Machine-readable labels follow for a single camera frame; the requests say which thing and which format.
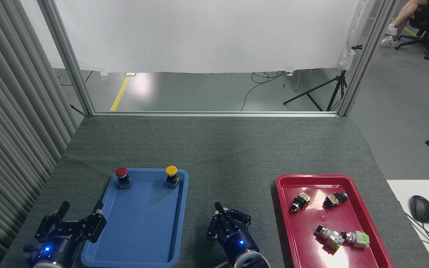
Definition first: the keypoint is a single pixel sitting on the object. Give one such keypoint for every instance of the silver aluminium post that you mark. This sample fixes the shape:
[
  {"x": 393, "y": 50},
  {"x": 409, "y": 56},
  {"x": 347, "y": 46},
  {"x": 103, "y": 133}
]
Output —
[
  {"x": 67, "y": 56},
  {"x": 367, "y": 56}
]

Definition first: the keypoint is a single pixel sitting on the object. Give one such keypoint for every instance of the black tripod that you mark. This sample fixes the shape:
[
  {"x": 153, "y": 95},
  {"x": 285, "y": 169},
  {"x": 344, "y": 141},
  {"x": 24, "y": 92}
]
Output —
[{"x": 338, "y": 83}]

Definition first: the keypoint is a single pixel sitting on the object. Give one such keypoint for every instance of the switch with green block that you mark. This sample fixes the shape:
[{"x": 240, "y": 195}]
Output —
[{"x": 358, "y": 238}]

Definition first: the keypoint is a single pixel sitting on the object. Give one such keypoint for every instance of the red plastic tray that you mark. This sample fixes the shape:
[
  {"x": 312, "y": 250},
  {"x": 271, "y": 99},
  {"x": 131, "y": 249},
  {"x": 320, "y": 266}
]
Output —
[{"x": 307, "y": 230}]

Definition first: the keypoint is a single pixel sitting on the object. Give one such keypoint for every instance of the silver aluminium rail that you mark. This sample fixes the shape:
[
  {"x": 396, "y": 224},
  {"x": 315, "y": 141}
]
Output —
[{"x": 214, "y": 113}]

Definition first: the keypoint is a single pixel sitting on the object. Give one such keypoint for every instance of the grey pleated curtain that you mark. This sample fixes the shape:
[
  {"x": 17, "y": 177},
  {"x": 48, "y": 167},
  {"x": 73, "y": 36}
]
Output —
[{"x": 9, "y": 130}]

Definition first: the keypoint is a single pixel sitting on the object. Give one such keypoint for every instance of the white fabric curtain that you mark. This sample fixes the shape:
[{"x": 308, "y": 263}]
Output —
[{"x": 199, "y": 33}]

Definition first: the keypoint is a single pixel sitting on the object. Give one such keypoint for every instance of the black and tan switch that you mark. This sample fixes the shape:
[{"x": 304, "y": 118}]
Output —
[{"x": 335, "y": 199}]

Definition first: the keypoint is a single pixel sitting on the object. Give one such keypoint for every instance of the red push button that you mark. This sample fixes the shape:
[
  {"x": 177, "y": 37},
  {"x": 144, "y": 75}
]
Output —
[{"x": 121, "y": 172}]

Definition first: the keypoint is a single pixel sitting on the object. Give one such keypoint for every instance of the person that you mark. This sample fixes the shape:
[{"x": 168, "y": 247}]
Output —
[{"x": 404, "y": 15}]

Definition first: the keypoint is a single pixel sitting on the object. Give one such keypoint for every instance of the black computer mouse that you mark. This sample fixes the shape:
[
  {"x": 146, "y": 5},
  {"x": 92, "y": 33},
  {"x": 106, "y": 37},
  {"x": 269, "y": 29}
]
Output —
[{"x": 421, "y": 208}]

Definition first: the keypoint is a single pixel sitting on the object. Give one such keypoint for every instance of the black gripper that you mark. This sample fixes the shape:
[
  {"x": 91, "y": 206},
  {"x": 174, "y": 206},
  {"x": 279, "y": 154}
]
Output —
[
  {"x": 60, "y": 249},
  {"x": 238, "y": 242}
]

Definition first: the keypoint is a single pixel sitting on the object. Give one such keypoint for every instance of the white desk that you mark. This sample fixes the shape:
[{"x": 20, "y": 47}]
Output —
[{"x": 404, "y": 190}]

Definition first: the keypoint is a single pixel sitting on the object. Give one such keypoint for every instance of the silver switch with grey block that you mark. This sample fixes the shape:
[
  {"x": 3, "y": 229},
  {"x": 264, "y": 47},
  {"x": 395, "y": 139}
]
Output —
[{"x": 328, "y": 236}]

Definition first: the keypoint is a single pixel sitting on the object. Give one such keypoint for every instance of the yellow push button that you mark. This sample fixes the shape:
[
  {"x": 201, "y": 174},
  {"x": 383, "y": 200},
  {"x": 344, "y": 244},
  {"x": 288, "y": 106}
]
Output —
[{"x": 171, "y": 170}]

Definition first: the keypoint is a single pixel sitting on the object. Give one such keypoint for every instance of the blue plastic tray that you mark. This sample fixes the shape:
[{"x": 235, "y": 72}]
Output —
[{"x": 140, "y": 223}]

